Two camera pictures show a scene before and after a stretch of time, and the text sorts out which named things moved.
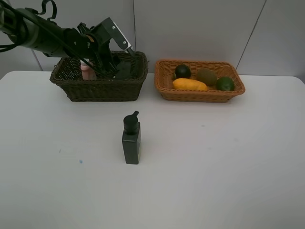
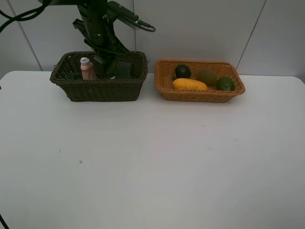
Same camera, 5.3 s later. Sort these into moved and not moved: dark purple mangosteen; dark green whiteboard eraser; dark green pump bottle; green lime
Moved: dark green pump bottle
Not moved: dark green whiteboard eraser; green lime; dark purple mangosteen
